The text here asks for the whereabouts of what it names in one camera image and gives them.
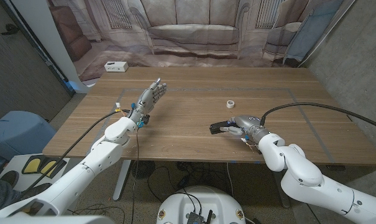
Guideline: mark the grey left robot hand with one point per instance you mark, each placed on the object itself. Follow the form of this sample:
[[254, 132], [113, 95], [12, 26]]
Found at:
[[148, 98]]

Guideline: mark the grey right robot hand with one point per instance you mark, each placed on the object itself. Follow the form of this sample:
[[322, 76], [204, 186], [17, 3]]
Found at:
[[251, 126]]

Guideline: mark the black rectangular case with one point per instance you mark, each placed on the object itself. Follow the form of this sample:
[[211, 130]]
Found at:
[[217, 127]]

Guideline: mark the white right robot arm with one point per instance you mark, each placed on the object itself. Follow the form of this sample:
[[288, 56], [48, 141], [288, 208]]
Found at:
[[299, 171]]

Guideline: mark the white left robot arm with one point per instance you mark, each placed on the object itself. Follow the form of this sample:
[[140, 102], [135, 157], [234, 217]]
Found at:
[[110, 152]]

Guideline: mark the white tape roll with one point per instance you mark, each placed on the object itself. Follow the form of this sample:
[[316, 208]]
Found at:
[[230, 104]]

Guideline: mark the white power box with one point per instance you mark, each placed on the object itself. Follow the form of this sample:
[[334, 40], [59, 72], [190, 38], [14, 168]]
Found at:
[[116, 66]]

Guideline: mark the round black floor fan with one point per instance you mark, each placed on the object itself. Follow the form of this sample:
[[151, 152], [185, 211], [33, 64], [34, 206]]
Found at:
[[143, 169]]

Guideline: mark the printed sofa room backdrop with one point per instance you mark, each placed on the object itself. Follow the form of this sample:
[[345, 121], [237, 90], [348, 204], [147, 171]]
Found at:
[[194, 34]]

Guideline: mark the grey table leg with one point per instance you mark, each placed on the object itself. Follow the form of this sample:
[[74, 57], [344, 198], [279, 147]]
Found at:
[[282, 199]]

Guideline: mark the white table leg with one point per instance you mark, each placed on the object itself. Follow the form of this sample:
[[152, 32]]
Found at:
[[122, 180]]

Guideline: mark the white robot torso base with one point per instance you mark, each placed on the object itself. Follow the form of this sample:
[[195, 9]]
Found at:
[[203, 202]]

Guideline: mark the black electronics module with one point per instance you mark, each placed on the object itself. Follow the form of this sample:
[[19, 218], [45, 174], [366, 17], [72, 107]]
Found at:
[[196, 217]]

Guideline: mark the blue grey leaning panel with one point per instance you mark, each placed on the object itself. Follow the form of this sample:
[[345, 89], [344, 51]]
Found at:
[[312, 28]]

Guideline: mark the white pillar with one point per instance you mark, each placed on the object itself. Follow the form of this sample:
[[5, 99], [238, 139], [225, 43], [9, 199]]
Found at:
[[48, 37]]

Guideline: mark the yellow and black foot pedal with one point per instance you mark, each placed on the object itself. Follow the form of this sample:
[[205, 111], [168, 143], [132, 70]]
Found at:
[[35, 165]]

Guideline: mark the blue chair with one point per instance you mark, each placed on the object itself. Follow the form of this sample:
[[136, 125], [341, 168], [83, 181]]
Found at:
[[16, 133]]

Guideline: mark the white floor mat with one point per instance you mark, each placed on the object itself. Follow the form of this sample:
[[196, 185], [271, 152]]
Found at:
[[15, 161]]

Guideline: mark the person in grey trousers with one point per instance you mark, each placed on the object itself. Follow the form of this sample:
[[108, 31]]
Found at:
[[1, 193]]

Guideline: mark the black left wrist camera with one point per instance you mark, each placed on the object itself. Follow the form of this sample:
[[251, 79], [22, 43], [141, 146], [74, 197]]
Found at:
[[146, 119]]

